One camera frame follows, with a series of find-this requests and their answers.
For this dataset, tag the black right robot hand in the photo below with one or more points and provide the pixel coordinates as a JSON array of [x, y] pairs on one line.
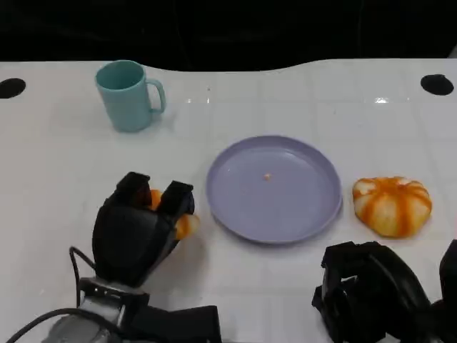
[[382, 289]]

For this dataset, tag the black table grommet hole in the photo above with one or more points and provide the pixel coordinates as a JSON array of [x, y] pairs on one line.
[[437, 84], [11, 87]]

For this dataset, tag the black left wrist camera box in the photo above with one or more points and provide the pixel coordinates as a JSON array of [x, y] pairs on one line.
[[178, 323]]

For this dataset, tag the lilac plate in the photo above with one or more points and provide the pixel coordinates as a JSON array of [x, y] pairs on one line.
[[273, 200]]

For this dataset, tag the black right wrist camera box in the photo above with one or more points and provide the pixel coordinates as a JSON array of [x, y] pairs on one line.
[[450, 273]]

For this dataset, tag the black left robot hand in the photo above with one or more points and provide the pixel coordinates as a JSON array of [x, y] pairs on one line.
[[128, 236]]

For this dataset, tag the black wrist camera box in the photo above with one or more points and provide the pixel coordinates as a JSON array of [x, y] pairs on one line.
[[450, 273], [178, 323]]

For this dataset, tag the orange white toy bread roll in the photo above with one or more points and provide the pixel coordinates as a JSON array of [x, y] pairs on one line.
[[187, 225], [391, 207]]

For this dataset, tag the pale green mug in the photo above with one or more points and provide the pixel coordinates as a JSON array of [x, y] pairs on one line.
[[123, 101]]

